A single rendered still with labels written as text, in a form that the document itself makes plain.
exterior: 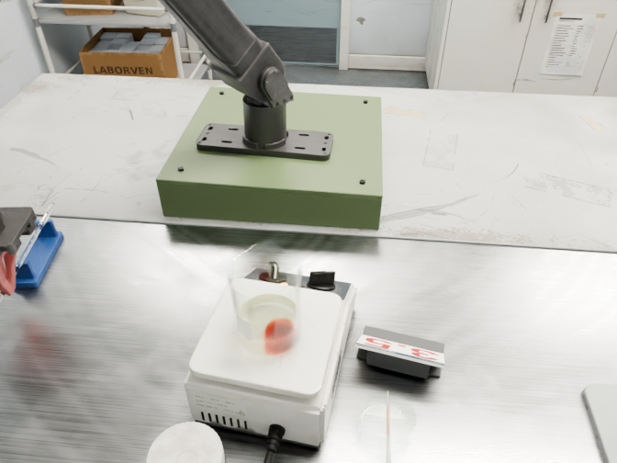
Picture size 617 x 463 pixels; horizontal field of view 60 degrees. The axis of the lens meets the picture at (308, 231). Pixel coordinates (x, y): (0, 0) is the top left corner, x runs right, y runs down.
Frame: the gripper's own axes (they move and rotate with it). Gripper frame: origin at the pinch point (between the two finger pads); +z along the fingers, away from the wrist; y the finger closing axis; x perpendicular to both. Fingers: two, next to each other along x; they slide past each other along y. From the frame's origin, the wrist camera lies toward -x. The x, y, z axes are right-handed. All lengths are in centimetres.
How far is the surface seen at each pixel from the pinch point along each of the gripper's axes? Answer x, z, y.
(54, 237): 11.4, 2.3, 0.9
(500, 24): 218, 47, 131
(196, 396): -16.3, -2.4, 24.6
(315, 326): -11.1, -5.5, 35.5
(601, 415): -16, 2, 63
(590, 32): 213, 49, 174
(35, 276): 3.9, 2.2, 1.1
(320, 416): -18.5, -2.4, 35.8
